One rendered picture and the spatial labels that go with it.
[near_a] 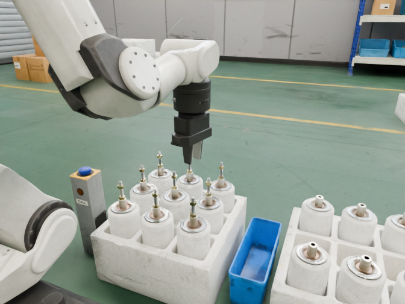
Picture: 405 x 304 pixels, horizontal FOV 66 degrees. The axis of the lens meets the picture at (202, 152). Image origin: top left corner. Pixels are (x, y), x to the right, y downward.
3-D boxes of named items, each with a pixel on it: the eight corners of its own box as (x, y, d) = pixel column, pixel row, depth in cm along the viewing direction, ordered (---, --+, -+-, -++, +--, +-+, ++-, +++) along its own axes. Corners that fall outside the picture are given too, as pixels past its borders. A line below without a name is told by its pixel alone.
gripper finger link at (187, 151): (184, 161, 80) (183, 138, 77) (193, 164, 78) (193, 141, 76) (179, 163, 79) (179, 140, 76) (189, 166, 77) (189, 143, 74)
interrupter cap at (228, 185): (234, 190, 106) (234, 189, 105) (213, 193, 104) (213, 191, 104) (228, 180, 112) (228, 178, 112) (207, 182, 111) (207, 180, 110)
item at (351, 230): (366, 275, 94) (379, 227, 87) (332, 266, 98) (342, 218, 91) (364, 255, 103) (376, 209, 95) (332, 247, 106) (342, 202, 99)
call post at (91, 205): (99, 257, 112) (86, 180, 99) (83, 252, 114) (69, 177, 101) (111, 245, 118) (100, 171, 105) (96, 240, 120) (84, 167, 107)
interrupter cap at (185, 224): (179, 218, 91) (179, 216, 91) (205, 217, 92) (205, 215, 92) (179, 234, 84) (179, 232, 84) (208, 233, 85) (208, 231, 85)
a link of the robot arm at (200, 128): (190, 151, 71) (189, 99, 66) (160, 141, 76) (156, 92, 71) (222, 135, 80) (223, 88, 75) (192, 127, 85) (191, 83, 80)
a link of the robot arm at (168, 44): (202, 97, 68) (202, 41, 63) (158, 93, 71) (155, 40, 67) (220, 87, 77) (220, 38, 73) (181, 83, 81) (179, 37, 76)
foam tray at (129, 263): (208, 319, 89) (208, 270, 82) (97, 278, 102) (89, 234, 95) (244, 236, 122) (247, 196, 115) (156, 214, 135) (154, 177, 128)
